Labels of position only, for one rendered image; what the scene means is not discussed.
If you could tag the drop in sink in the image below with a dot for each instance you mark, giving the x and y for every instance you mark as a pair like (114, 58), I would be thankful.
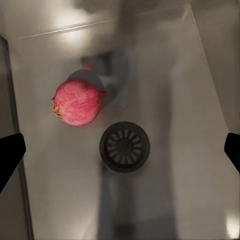
(171, 69)

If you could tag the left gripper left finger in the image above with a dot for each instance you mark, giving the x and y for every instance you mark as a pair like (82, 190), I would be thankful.
(12, 149)

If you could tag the vidalia onion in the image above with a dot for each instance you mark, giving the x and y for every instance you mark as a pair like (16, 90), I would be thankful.
(78, 101)

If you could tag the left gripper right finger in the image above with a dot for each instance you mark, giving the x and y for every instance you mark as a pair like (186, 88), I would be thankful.
(232, 148)

